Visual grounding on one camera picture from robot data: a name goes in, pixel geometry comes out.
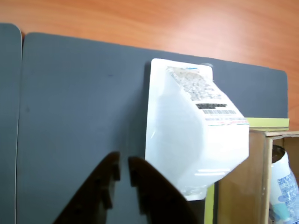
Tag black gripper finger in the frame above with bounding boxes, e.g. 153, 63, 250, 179
53, 151, 121, 224
128, 156, 199, 224

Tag white packaged sandwich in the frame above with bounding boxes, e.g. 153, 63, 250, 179
144, 58, 250, 202

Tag gray mat under cardboard box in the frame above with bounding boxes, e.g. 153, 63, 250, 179
14, 32, 288, 224

